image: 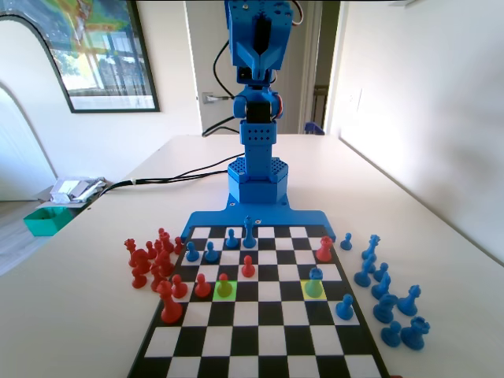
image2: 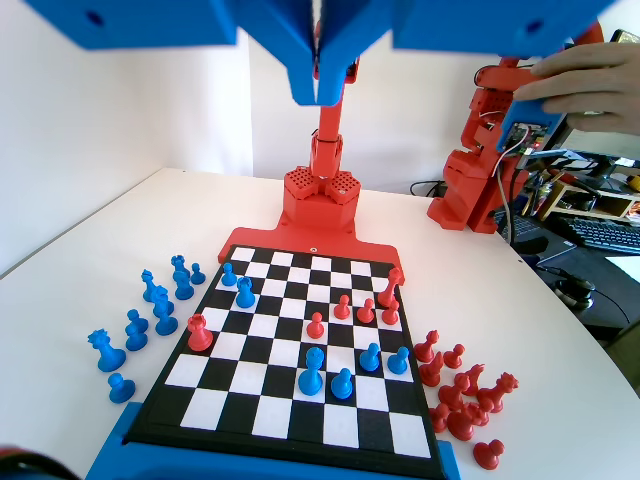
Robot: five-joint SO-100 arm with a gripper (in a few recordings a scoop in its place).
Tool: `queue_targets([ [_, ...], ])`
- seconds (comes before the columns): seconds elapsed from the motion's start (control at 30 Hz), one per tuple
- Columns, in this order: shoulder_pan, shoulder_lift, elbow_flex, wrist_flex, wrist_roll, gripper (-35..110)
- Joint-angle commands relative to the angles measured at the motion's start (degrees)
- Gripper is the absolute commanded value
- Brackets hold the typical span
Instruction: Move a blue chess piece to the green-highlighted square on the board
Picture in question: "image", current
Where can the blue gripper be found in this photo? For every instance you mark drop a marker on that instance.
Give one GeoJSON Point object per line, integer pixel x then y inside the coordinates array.
{"type": "Point", "coordinates": [257, 60]}

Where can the blue tall piece back row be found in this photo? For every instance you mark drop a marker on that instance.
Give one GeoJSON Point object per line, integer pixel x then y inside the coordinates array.
{"type": "Point", "coordinates": [247, 236]}

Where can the blue chess pawn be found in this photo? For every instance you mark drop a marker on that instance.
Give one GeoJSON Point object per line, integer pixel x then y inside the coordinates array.
{"type": "Point", "coordinates": [391, 336]}
{"type": "Point", "coordinates": [191, 254]}
{"type": "Point", "coordinates": [211, 255]}
{"type": "Point", "coordinates": [345, 309]}
{"type": "Point", "coordinates": [232, 241]}
{"type": "Point", "coordinates": [381, 273]}
{"type": "Point", "coordinates": [345, 243]}

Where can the blue plastic chess queen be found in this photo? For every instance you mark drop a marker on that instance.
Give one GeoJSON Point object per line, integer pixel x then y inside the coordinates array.
{"type": "Point", "coordinates": [372, 246]}

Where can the blue chess bishop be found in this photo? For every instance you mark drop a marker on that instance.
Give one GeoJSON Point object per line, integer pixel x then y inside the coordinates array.
{"type": "Point", "coordinates": [381, 289]}
{"type": "Point", "coordinates": [363, 275]}

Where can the blue chess rook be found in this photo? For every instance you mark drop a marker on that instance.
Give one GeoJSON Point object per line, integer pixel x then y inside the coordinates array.
{"type": "Point", "coordinates": [414, 336]}

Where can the white door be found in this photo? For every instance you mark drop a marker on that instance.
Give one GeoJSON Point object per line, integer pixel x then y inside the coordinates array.
{"type": "Point", "coordinates": [204, 47]}

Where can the small blue object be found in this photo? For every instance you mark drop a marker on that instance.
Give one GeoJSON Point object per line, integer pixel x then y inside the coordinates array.
{"type": "Point", "coordinates": [314, 128]}

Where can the black framed poster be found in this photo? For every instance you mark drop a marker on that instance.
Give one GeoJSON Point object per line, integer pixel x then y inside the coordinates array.
{"type": "Point", "coordinates": [106, 59]}

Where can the large white arched panel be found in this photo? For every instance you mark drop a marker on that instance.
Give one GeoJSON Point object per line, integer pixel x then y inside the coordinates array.
{"type": "Point", "coordinates": [19, 47]}

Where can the green plastic box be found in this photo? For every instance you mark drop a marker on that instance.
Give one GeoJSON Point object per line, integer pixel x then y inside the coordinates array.
{"type": "Point", "coordinates": [45, 222]}

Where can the black and white chessboard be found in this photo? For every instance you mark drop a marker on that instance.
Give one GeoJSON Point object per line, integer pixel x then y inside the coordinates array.
{"type": "Point", "coordinates": [256, 334]}

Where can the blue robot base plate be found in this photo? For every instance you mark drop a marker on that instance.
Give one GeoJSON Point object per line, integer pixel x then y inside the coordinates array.
{"type": "Point", "coordinates": [307, 218]}

